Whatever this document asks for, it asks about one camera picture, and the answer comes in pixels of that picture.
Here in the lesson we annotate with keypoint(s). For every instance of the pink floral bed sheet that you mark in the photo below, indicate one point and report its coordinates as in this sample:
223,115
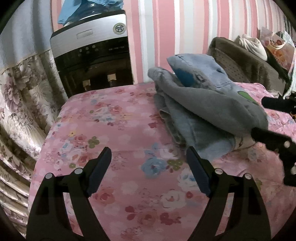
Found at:
148,192

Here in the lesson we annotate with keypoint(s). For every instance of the pink floral gift bag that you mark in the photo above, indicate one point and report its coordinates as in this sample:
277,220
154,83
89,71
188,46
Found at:
283,51

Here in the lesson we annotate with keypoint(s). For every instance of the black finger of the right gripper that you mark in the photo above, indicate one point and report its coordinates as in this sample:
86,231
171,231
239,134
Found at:
284,146
287,105

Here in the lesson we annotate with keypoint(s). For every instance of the blue denim jacket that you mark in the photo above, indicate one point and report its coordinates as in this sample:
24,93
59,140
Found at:
203,108

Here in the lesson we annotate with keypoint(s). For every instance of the white quilted blanket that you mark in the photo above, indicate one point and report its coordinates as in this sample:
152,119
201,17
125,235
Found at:
291,74

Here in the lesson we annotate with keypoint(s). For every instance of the floral blue curtain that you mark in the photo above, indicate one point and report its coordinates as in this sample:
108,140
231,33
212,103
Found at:
31,98

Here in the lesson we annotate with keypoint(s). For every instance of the white folded garment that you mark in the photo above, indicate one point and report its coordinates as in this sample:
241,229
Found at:
253,45

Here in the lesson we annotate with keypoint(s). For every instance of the silver black water dispenser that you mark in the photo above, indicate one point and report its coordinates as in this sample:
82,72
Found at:
93,53

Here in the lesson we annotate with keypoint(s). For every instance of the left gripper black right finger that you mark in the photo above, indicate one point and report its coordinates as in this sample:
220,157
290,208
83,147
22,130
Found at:
248,218

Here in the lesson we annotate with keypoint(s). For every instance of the brown blanket covered furniture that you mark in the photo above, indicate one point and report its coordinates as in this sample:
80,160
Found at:
243,66

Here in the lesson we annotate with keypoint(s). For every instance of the blue cloth cover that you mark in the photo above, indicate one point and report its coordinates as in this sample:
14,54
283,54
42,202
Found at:
73,11

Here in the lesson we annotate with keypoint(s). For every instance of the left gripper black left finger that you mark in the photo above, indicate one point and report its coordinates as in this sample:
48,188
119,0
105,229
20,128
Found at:
48,219

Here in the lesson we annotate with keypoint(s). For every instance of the black garment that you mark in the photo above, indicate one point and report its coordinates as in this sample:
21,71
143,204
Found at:
271,60

